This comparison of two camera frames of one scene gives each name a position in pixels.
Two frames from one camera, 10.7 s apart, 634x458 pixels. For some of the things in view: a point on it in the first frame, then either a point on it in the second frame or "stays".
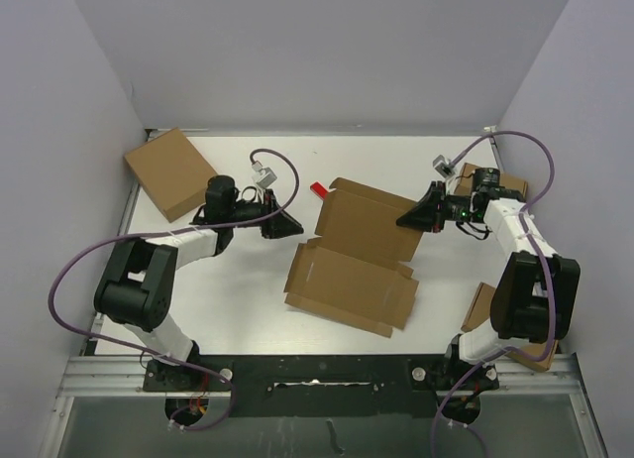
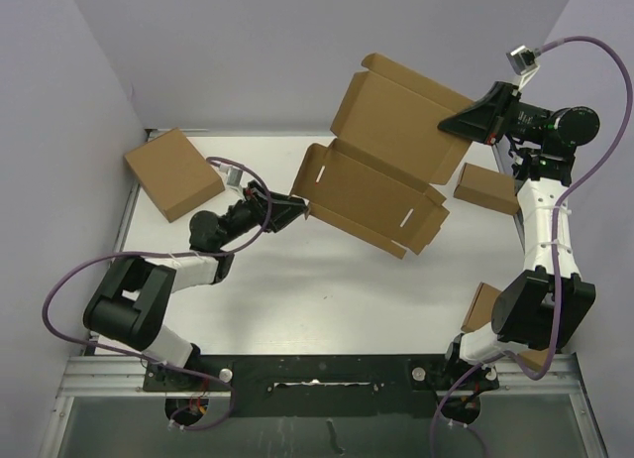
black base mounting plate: (323, 386) stays
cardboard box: (171, 172) stays
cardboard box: (356, 271) → (375, 177)
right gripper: (424, 214) → (486, 119)
